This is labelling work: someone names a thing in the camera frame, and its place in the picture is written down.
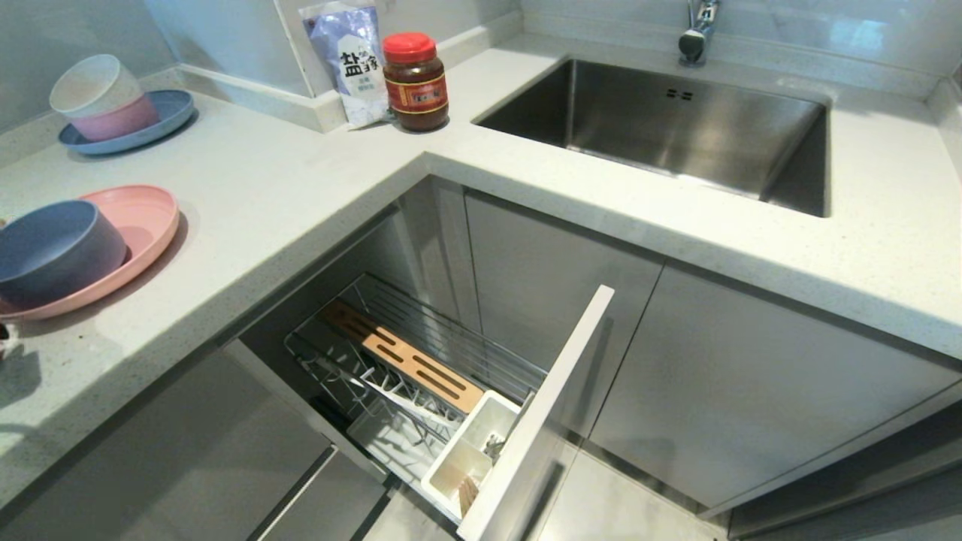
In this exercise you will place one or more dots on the blue plate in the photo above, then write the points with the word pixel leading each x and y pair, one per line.
pixel 169 109

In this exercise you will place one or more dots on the pink plate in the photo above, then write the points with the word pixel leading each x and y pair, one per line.
pixel 146 218

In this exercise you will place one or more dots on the grey drawer front panel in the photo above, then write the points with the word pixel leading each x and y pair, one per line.
pixel 537 428

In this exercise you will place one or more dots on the wooden chopsticks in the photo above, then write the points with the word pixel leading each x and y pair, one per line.
pixel 467 494

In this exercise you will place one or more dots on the white bowl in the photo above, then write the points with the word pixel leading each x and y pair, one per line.
pixel 90 86

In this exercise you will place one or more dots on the grey lower cabinet drawer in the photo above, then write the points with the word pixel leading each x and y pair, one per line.
pixel 188 466

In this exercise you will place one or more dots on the chrome faucet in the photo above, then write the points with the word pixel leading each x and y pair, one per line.
pixel 697 34

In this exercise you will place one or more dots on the red-lidded sauce jar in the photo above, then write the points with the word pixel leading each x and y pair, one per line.
pixel 415 86

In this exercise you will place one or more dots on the metal spoon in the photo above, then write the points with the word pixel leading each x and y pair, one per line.
pixel 494 445

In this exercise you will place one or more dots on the wooden knife block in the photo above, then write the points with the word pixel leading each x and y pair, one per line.
pixel 406 361

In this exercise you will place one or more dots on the grey narrow cabinet door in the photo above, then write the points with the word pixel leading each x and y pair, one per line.
pixel 549 285

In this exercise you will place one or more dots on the blue bowl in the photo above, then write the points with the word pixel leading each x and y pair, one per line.
pixel 52 252

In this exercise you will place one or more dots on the pink bowl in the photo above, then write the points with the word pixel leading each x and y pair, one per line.
pixel 120 120

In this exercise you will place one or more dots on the stainless steel sink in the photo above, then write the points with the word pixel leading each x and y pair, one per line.
pixel 676 128

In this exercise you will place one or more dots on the white utensil holder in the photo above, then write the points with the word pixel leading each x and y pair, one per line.
pixel 470 451

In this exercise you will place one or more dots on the salt bag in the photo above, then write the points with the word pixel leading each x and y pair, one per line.
pixel 349 56

